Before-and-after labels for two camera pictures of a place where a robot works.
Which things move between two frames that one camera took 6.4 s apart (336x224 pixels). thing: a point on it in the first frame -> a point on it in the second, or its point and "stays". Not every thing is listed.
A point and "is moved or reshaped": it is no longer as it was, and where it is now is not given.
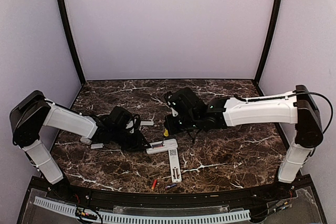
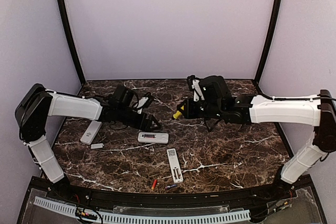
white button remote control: (175, 166) stays
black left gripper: (137, 146) -> (146, 126)
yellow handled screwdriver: (166, 132) is moved or reshaped
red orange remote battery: (157, 146) -> (149, 136)
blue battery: (168, 187) stays
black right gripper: (171, 129) -> (188, 112)
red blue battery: (154, 184) stays
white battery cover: (96, 146) stays
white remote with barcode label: (161, 146) -> (153, 137)
